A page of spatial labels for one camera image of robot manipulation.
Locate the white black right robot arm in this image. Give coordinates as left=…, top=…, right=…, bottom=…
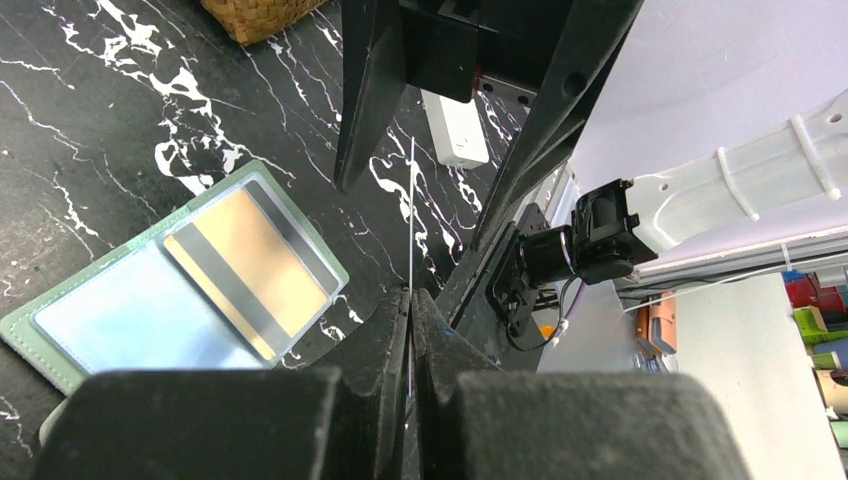
left=334, top=1, right=847, bottom=284

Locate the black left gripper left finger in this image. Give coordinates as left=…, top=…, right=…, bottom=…
left=33, top=287, right=410, bottom=479

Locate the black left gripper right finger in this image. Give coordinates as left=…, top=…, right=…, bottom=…
left=411, top=290, right=750, bottom=479

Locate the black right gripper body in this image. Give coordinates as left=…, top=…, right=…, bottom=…
left=399, top=0, right=573, bottom=100

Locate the white rectangular box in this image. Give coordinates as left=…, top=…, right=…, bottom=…
left=421, top=90, right=490, bottom=170

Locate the mint green card holder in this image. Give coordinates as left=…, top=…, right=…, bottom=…
left=0, top=158, right=351, bottom=397

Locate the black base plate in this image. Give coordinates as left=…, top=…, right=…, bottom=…
left=436, top=203, right=549, bottom=372

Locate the wicker divided tray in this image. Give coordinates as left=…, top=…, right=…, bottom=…
left=200, top=0, right=327, bottom=46

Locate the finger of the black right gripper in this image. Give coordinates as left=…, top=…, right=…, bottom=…
left=471, top=1, right=642, bottom=249
left=333, top=1, right=406, bottom=193

